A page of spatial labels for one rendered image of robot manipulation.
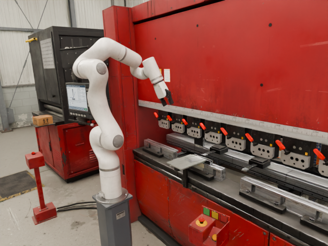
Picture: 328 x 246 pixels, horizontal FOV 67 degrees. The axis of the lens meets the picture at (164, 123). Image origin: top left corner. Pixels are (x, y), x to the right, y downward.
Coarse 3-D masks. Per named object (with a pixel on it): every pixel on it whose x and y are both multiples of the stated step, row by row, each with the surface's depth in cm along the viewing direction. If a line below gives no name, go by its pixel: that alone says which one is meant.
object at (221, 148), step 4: (216, 144) 222; (212, 148) 217; (216, 148) 215; (220, 148) 212; (224, 148) 215; (208, 152) 212; (212, 152) 212; (216, 152) 214; (220, 152) 211; (224, 152) 214; (204, 156) 206
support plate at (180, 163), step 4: (184, 156) 206; (188, 156) 206; (192, 156) 206; (172, 160) 199; (176, 160) 199; (180, 160) 199; (184, 160) 198; (200, 160) 197; (204, 160) 197; (172, 164) 190; (176, 164) 190; (180, 164) 190; (184, 164) 190; (188, 164) 189; (192, 164) 189; (196, 164) 191; (180, 168) 183; (184, 168) 184
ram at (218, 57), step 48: (240, 0) 147; (288, 0) 126; (144, 48) 234; (192, 48) 185; (240, 48) 153; (288, 48) 130; (144, 96) 248; (192, 96) 194; (240, 96) 159; (288, 96) 134
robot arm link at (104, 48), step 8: (104, 40) 127; (112, 40) 130; (96, 48) 126; (104, 48) 127; (112, 48) 129; (120, 48) 133; (80, 56) 128; (88, 56) 128; (96, 56) 128; (104, 56) 129; (112, 56) 133; (120, 56) 135
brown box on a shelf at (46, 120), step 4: (36, 116) 348; (40, 116) 343; (44, 116) 343; (48, 116) 344; (36, 120) 336; (40, 120) 334; (44, 120) 338; (48, 120) 342; (52, 120) 347; (32, 124) 345; (36, 124) 339; (40, 124) 335; (44, 124) 339; (48, 124) 342; (52, 124) 345
